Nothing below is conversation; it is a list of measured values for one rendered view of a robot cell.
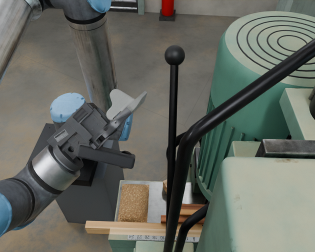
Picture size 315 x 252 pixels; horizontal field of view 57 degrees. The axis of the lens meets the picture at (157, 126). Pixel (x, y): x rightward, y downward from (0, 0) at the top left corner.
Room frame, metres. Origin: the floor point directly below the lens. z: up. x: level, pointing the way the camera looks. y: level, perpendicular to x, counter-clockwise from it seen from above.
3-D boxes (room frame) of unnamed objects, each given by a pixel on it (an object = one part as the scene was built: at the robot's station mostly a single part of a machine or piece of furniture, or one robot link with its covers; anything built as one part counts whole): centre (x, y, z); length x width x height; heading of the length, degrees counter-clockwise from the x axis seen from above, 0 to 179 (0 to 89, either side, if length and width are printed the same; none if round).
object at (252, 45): (0.31, -0.17, 1.35); 0.18 x 0.18 x 0.31
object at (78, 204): (0.87, 0.38, 0.27); 0.30 x 0.30 x 0.55; 84
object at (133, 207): (0.41, 0.07, 0.91); 0.12 x 0.09 x 0.03; 178
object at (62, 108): (0.87, 0.37, 0.79); 0.17 x 0.15 x 0.18; 82
